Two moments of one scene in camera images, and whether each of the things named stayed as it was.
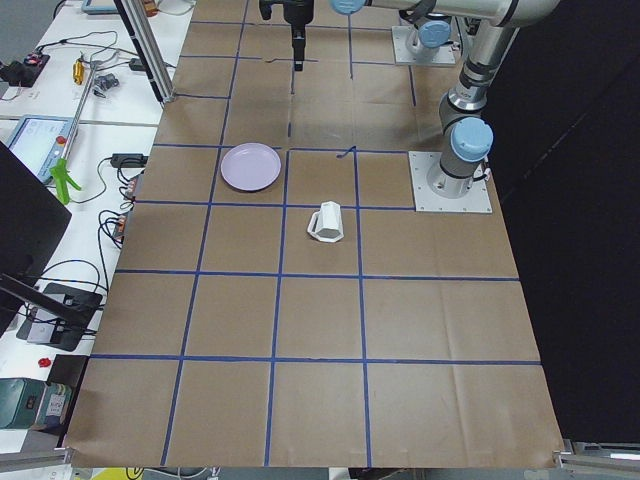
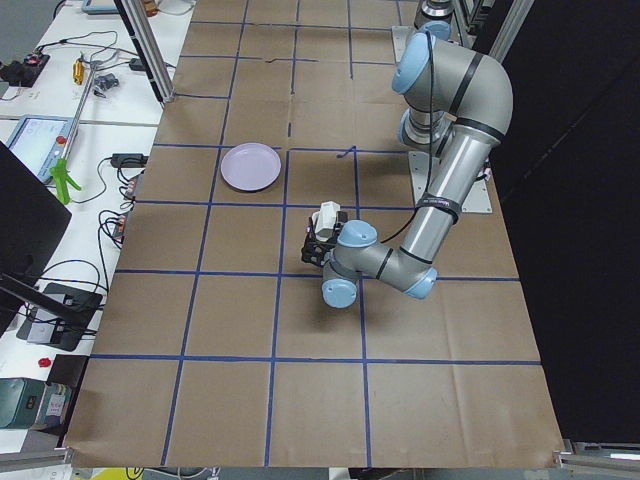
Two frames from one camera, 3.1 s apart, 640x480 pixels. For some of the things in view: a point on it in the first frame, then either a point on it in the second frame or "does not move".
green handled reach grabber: (64, 177) does not move
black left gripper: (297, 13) → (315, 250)
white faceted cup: (325, 225) does not move
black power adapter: (129, 160) does not move
